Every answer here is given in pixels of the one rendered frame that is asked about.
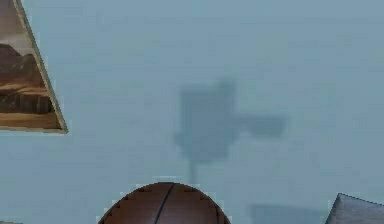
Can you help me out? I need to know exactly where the brown basketball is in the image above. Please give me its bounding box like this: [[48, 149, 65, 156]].
[[97, 181, 232, 224]]

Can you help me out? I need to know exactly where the brown framed landscape picture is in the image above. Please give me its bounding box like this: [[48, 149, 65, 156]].
[[0, 0, 69, 135]]

